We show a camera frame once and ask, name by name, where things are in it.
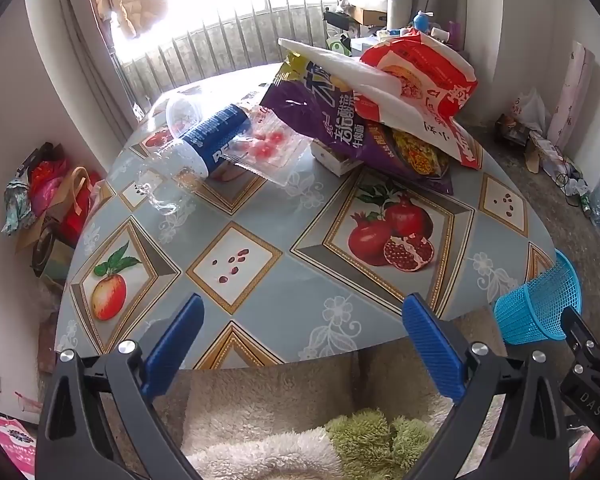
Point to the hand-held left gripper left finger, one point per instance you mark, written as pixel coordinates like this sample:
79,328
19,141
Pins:
177,340

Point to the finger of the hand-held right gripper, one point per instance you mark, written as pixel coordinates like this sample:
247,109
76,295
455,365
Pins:
580,335

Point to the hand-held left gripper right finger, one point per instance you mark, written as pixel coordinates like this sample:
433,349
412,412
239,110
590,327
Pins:
432,345

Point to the blue plastic mesh basket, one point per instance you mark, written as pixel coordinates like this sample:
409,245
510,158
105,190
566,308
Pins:
535,305

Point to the clear bottle blue label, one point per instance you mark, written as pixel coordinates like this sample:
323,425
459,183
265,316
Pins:
215,135

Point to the blue white cardboard box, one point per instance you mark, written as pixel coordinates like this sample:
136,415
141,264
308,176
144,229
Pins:
330,160

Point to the clear red printed plastic bag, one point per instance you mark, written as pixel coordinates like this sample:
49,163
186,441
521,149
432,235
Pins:
270,147

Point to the purple noodle packet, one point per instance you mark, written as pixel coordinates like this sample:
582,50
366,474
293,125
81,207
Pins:
305,110

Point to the red white plastic bag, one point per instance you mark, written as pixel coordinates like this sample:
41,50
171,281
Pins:
430,75

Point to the person's left forearm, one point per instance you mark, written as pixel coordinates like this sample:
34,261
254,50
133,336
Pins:
370,440

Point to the flat cardboard piece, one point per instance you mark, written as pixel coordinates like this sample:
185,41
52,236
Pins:
47,345

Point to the green cardboard box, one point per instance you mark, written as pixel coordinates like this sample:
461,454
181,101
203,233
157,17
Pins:
52,260

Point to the fruit print tablecloth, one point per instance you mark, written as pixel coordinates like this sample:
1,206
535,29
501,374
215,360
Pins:
300,240

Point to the brown paper bag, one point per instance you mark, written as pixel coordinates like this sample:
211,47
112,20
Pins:
55,215

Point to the pink printed bag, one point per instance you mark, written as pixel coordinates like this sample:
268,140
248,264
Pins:
10,445

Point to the pink red plastic bag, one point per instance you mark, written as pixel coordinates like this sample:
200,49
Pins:
47,185

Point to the teal patterned cloth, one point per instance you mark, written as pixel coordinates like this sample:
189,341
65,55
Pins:
17,205

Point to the dark snack bag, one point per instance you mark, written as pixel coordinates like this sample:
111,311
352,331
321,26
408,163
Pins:
512,130

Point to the pink rolled mat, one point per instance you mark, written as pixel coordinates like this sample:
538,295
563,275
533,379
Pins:
572,95

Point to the metal balcony railing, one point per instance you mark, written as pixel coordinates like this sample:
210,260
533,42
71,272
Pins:
220,45

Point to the green white bag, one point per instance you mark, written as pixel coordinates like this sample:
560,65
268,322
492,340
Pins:
339,45

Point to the purple cup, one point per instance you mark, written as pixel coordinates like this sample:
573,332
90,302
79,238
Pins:
454,30

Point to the brown cardboard box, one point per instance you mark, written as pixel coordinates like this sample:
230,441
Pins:
370,16

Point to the black item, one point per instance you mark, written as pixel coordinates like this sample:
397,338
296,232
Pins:
337,19

